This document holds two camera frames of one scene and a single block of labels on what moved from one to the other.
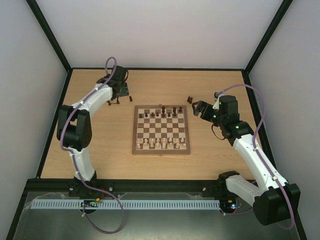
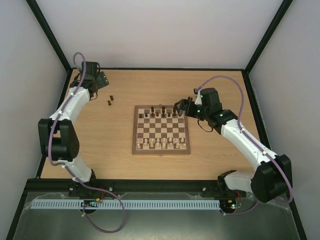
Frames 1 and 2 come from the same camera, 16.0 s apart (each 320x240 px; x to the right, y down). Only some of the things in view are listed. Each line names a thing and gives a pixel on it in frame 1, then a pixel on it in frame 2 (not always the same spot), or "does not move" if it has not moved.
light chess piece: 157,146 does not move
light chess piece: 164,143 does not move
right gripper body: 205,112 → 186,107
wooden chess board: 161,130 does not move
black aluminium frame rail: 123,185 does not move
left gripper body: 124,92 → 104,81
